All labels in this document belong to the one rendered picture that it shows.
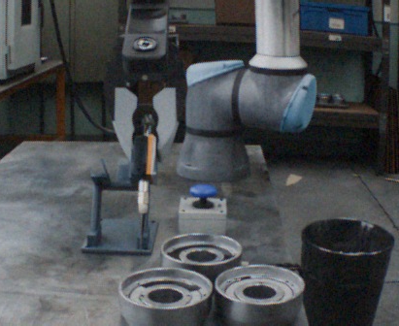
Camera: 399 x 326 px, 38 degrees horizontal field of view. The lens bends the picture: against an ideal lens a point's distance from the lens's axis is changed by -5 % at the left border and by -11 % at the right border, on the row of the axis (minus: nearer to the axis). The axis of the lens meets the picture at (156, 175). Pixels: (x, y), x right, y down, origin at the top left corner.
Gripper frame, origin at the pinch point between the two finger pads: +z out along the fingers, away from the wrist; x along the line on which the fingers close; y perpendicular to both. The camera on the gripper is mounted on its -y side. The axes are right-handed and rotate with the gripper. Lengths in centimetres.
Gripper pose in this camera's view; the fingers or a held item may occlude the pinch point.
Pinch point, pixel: (146, 151)
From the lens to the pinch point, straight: 73.8
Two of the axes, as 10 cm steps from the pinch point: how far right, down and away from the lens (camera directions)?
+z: 0.0, 9.6, 2.8
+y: 0.8, -2.8, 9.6
